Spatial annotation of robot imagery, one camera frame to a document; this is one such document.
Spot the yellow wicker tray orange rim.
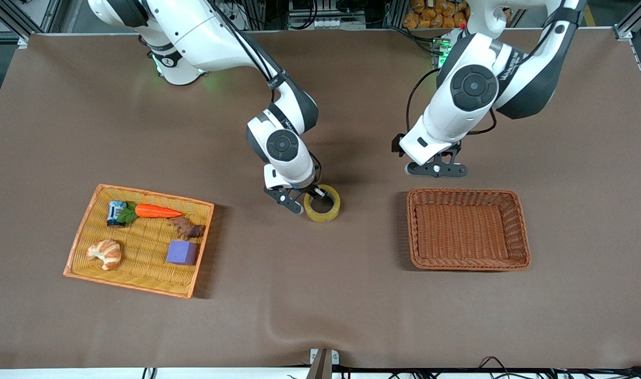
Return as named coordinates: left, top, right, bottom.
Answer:
left=63, top=184, right=215, bottom=300

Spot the brown wicker basket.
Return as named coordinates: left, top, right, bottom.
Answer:
left=406, top=187, right=532, bottom=273

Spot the purple cube block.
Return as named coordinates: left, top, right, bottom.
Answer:
left=165, top=240, right=200, bottom=266

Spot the bag of orange snacks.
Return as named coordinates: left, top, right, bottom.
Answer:
left=403, top=0, right=471, bottom=30

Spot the yellow packing tape roll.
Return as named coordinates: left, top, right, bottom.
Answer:
left=303, top=184, right=343, bottom=224

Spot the aluminium frame profile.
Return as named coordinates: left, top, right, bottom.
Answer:
left=613, top=0, right=641, bottom=111
left=0, top=0, right=64, bottom=49

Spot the black cable loop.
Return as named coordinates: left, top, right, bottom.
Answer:
left=472, top=356, right=517, bottom=379

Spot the metal table clamp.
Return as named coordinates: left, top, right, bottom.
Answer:
left=308, top=347, right=340, bottom=379

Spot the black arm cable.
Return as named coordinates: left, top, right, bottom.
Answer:
left=406, top=67, right=498, bottom=139
left=207, top=0, right=282, bottom=104

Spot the orange toy carrot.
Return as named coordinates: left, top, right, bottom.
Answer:
left=117, top=201, right=185, bottom=225

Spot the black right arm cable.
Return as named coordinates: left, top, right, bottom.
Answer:
left=207, top=0, right=282, bottom=104

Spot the brown toy animal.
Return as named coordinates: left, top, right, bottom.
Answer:
left=168, top=216, right=207, bottom=241

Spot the white power strip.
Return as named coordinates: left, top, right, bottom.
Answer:
left=223, top=0, right=248, bottom=32

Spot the brown table cloth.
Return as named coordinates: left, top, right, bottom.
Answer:
left=0, top=29, right=641, bottom=370

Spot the small blue can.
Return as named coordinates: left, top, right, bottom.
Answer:
left=106, top=200, right=128, bottom=228

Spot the toy croissant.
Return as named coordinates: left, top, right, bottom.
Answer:
left=85, top=239, right=123, bottom=272

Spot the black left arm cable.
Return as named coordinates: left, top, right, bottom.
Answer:
left=406, top=67, right=498, bottom=139

